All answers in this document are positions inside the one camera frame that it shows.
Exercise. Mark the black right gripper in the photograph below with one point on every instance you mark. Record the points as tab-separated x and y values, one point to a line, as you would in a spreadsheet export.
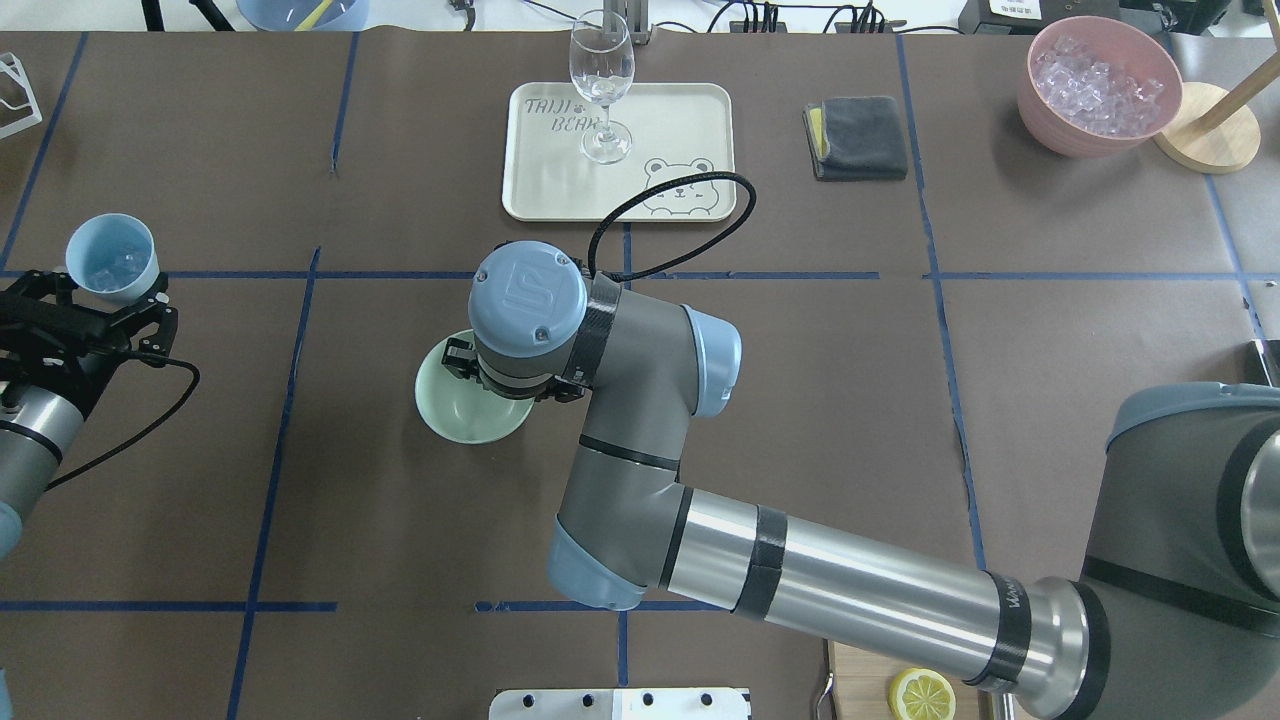
458	360

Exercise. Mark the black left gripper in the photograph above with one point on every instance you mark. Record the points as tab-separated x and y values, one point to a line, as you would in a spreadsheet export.
62	352

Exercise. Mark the light green bowl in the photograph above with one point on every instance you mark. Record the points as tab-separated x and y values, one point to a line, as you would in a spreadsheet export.
462	410

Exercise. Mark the light blue paper cup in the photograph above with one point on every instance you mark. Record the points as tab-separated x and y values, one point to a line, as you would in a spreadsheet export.
114	258

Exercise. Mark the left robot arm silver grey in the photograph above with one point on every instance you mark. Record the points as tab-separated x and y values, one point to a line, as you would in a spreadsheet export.
37	430

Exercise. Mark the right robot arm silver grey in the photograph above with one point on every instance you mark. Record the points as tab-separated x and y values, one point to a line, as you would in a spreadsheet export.
962	419

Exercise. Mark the large blue bowl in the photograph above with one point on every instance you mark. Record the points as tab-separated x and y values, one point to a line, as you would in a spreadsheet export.
286	16

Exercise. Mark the pink bowl of ice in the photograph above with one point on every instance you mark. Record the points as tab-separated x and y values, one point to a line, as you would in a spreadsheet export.
1094	86

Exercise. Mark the clear wine glass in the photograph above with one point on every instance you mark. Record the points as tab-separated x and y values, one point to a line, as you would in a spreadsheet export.
602	69

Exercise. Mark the lemon half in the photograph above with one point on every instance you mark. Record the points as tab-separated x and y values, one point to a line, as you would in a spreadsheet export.
918	693

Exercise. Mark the wooden paper towel stand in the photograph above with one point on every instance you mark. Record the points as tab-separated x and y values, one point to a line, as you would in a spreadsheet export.
1217	129

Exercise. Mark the white wire cup rack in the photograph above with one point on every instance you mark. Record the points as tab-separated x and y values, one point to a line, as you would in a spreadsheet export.
19	105

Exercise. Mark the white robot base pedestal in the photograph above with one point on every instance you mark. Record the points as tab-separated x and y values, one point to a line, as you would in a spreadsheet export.
623	703

